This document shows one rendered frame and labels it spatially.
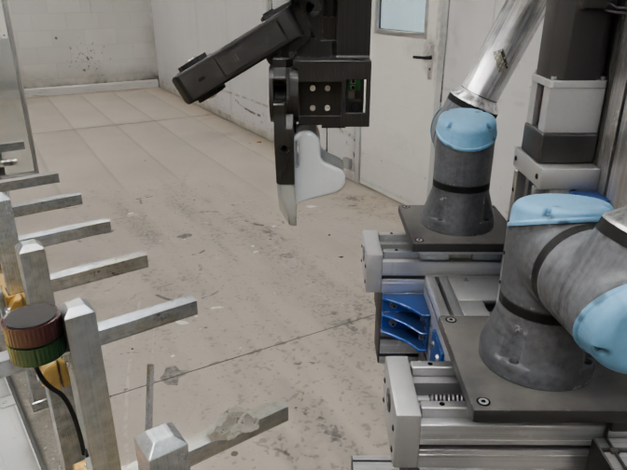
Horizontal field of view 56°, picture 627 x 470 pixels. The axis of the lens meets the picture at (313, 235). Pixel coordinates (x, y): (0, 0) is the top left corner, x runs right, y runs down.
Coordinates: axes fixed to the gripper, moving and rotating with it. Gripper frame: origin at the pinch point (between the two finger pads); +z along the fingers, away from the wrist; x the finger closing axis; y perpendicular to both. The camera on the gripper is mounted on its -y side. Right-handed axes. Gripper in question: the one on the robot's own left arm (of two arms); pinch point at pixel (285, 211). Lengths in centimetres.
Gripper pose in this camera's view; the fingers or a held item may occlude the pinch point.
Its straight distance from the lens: 54.7
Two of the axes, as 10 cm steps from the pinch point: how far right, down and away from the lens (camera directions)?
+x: 0.1, -3.9, 9.2
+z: 0.0, 9.2, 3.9
